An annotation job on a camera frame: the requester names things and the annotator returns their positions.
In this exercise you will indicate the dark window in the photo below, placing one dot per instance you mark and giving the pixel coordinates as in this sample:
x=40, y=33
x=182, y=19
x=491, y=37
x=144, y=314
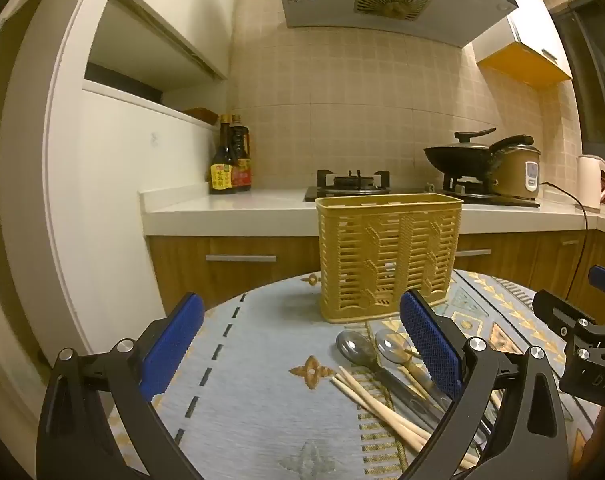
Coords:
x=597, y=85

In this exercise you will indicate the yellow label soy sauce bottle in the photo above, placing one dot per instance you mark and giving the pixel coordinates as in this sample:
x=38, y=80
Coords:
x=221, y=170

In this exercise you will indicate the white kitchen countertop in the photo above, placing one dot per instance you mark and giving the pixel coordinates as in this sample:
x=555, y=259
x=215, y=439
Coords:
x=222, y=210

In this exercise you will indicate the yellow plastic utensil basket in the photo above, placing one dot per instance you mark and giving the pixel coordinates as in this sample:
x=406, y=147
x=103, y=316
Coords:
x=387, y=255

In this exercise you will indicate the white electric kettle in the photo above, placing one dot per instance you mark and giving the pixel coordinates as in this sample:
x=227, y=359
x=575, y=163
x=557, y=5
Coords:
x=591, y=182

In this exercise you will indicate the metal spoon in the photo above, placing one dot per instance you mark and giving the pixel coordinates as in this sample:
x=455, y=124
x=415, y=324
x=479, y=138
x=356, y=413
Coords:
x=350, y=347
x=390, y=347

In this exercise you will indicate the black gas stove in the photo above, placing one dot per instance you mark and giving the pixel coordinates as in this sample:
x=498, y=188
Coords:
x=355, y=191

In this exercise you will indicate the white wall cabinet yellow underside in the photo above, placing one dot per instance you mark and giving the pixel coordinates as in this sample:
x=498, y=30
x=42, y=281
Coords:
x=527, y=60

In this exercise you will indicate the person's right forearm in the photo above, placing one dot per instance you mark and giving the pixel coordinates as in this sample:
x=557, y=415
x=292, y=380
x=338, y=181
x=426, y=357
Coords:
x=604, y=440

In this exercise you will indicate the red label sauce bottle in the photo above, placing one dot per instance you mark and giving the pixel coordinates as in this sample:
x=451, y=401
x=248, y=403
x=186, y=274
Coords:
x=242, y=170

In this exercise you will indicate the white open wall cabinet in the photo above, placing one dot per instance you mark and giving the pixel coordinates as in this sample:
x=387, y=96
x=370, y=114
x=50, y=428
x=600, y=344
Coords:
x=147, y=45

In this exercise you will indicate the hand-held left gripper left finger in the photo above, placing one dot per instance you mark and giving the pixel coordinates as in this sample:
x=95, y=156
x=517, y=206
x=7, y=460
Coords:
x=175, y=345

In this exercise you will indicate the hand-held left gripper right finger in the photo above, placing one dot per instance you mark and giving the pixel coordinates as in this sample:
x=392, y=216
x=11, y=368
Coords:
x=430, y=345

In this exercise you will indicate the gold rice cooker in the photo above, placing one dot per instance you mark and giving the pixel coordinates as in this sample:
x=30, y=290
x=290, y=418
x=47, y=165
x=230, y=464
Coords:
x=517, y=170

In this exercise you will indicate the wooden base cabinets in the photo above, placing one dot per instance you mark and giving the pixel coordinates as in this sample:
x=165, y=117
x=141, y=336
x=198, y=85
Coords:
x=182, y=270

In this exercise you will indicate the blue patterned tablecloth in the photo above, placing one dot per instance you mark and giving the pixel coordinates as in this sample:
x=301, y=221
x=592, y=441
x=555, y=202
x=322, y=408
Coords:
x=262, y=360

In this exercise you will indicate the black wok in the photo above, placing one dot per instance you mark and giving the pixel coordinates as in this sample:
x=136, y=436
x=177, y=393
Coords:
x=457, y=160

